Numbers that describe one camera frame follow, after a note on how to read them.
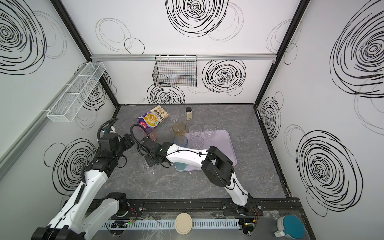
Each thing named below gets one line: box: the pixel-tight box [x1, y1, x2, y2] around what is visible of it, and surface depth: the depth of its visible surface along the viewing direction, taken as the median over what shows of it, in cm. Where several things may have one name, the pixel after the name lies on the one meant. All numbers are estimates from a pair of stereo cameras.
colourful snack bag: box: [137, 105, 169, 129], surface depth 111 cm
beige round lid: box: [175, 213, 193, 235], surface depth 66 cm
